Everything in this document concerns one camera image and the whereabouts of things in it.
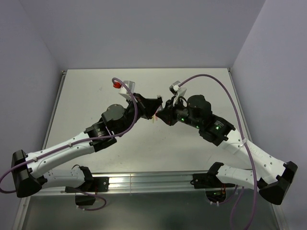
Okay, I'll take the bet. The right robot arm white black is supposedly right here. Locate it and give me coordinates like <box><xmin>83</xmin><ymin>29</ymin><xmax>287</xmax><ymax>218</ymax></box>
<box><xmin>156</xmin><ymin>95</ymin><xmax>298</xmax><ymax>205</ymax></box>

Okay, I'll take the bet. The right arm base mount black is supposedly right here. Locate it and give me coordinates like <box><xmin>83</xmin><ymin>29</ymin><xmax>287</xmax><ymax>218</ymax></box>
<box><xmin>190</xmin><ymin>173</ymin><xmax>227</xmax><ymax>204</ymax></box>

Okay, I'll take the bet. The aluminium rail frame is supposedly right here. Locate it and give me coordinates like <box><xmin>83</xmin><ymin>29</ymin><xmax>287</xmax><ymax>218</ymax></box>
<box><xmin>23</xmin><ymin>167</ymin><xmax>274</xmax><ymax>195</ymax></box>

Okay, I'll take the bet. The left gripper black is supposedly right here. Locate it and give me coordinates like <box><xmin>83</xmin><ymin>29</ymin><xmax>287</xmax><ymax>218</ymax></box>
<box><xmin>118</xmin><ymin>94</ymin><xmax>163</xmax><ymax>138</ymax></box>

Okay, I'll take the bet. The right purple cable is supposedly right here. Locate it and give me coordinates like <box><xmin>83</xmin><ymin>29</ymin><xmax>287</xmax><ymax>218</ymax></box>
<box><xmin>179</xmin><ymin>73</ymin><xmax>258</xmax><ymax>230</ymax></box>

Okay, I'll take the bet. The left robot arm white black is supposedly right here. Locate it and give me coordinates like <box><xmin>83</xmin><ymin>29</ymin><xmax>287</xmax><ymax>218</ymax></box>
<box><xmin>12</xmin><ymin>93</ymin><xmax>163</xmax><ymax>198</ymax></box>

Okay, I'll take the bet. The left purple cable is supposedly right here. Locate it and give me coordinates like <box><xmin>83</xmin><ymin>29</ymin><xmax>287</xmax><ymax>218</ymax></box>
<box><xmin>0</xmin><ymin>77</ymin><xmax>138</xmax><ymax>194</ymax></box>

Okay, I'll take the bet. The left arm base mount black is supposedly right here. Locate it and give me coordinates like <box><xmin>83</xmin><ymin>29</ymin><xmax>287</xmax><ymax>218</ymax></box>
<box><xmin>64</xmin><ymin>176</ymin><xmax>109</xmax><ymax>211</ymax></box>

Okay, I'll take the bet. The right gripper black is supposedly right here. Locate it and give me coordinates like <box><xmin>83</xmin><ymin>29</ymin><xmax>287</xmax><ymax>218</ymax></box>
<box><xmin>157</xmin><ymin>94</ymin><xmax>202</xmax><ymax>128</ymax></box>

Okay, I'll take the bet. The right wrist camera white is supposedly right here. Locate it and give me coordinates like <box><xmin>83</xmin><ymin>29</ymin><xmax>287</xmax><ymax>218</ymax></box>
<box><xmin>169</xmin><ymin>81</ymin><xmax>187</xmax><ymax>106</ymax></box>

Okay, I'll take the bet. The purple cable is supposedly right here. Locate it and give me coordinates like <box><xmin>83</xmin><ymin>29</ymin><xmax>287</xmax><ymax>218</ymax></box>
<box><xmin>0</xmin><ymin>77</ymin><xmax>138</xmax><ymax>194</ymax></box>
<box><xmin>179</xmin><ymin>73</ymin><xmax>258</xmax><ymax>230</ymax></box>

